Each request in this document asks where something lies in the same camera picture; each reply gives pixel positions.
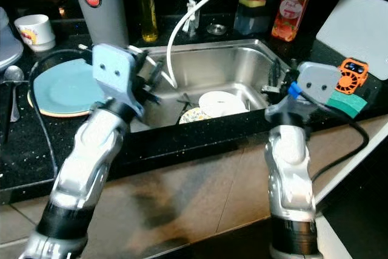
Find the blue and cream plate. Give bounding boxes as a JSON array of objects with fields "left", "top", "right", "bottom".
[{"left": 33, "top": 59, "right": 107, "bottom": 118}]

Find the beige kitchen cabinet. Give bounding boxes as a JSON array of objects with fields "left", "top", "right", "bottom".
[{"left": 0, "top": 113, "right": 388, "bottom": 259}]

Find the stainless steel sink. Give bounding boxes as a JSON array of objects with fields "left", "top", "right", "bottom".
[{"left": 127, "top": 39, "right": 292, "bottom": 132}]

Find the floral patterned plate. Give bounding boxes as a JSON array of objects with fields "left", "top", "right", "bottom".
[{"left": 179, "top": 107, "right": 213, "bottom": 125}]

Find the dark sponge holder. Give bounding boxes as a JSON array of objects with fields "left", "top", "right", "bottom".
[{"left": 233, "top": 0, "right": 270, "bottom": 35}]

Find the orange pump soap bottle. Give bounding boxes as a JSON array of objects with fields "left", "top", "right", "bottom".
[{"left": 271, "top": 0, "right": 316, "bottom": 42}]

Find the white plate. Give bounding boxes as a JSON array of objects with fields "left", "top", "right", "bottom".
[{"left": 198, "top": 91, "right": 249, "bottom": 118}]

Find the yellow oil bottle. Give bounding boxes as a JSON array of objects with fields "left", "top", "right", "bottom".
[{"left": 138, "top": 0, "right": 159, "bottom": 43}]

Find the green sponge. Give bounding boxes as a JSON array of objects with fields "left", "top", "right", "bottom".
[{"left": 326, "top": 89, "right": 367, "bottom": 118}]

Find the round metal sink strainer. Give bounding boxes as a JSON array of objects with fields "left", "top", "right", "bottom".
[{"left": 207, "top": 23, "right": 228, "bottom": 35}]

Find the grey canister with red logo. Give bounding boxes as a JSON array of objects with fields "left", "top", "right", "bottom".
[{"left": 67, "top": 0, "right": 154, "bottom": 47}]

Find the white cutting board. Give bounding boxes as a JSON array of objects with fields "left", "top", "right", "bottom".
[{"left": 315, "top": 0, "right": 388, "bottom": 64}]

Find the silver metal spoon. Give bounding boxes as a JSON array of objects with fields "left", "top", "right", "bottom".
[{"left": 4, "top": 65, "right": 26, "bottom": 123}]

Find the white plastic food cover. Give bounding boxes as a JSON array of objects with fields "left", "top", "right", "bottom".
[{"left": 0, "top": 7, "right": 25, "bottom": 69}]

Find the white printed mug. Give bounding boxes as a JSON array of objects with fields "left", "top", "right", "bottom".
[{"left": 15, "top": 14, "right": 56, "bottom": 52}]

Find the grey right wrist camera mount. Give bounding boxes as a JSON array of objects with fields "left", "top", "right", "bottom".
[{"left": 265, "top": 62, "right": 343, "bottom": 120}]

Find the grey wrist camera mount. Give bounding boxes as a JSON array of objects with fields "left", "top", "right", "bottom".
[
  {"left": 92, "top": 44, "right": 146, "bottom": 117},
  {"left": 265, "top": 62, "right": 343, "bottom": 120}
]

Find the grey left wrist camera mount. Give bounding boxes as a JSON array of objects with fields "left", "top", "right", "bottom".
[{"left": 92, "top": 44, "right": 146, "bottom": 117}]

